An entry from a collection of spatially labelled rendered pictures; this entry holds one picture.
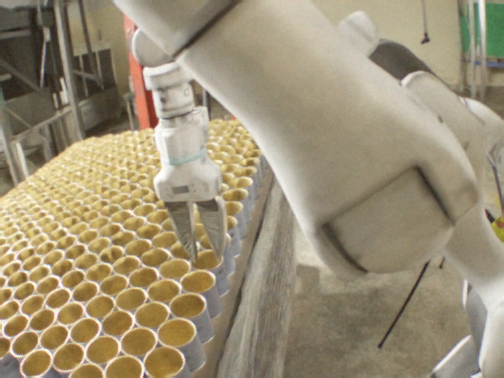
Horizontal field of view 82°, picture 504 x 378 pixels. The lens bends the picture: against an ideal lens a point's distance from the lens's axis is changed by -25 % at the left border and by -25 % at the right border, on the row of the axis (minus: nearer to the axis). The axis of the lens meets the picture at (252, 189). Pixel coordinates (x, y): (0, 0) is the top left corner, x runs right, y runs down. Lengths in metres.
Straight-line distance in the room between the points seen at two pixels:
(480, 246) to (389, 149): 0.35
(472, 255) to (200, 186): 0.41
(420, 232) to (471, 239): 0.28
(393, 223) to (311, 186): 0.05
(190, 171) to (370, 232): 0.37
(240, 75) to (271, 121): 0.03
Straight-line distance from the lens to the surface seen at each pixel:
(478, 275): 0.55
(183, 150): 0.53
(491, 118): 0.73
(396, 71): 0.40
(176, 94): 0.52
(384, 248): 0.23
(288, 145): 0.18
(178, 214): 0.62
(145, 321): 0.71
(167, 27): 0.17
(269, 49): 0.17
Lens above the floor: 1.59
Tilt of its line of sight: 24 degrees down
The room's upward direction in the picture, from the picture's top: 8 degrees counter-clockwise
